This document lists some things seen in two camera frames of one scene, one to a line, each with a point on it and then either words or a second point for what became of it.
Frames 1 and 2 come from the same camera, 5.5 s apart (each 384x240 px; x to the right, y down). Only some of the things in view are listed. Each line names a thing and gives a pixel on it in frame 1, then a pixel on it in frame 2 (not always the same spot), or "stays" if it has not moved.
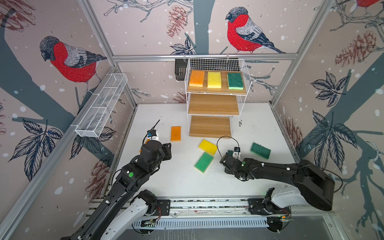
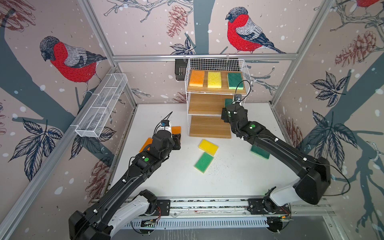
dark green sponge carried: x=235 y=81 stays
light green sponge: x=203 y=162 stays
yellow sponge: x=214 y=80 stays
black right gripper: x=227 y=171 to x=224 y=116
